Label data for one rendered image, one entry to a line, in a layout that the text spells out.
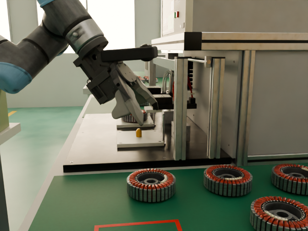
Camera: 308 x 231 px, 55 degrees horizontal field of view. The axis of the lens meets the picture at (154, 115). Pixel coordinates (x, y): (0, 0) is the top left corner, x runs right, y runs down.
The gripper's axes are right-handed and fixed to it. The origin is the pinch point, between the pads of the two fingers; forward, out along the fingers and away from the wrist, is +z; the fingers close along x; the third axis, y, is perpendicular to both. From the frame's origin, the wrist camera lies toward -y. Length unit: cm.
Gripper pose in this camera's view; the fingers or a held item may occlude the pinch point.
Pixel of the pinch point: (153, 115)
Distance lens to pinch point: 64.2
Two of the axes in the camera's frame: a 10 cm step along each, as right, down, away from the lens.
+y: -7.8, 5.5, 3.1
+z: 5.9, 8.0, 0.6
